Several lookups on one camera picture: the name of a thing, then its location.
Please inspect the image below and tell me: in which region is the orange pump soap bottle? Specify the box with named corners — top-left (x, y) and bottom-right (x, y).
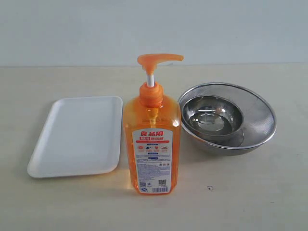
top-left (123, 53), bottom-right (184, 195)

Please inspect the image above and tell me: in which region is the white rectangular foam tray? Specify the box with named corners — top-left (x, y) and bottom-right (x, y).
top-left (27, 96), bottom-right (123, 178)

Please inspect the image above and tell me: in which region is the steel mesh colander bowl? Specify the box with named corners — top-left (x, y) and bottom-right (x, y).
top-left (178, 82), bottom-right (277, 155)

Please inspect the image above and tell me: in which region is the small stainless steel bowl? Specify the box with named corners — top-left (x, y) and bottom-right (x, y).
top-left (181, 95), bottom-right (244, 141)

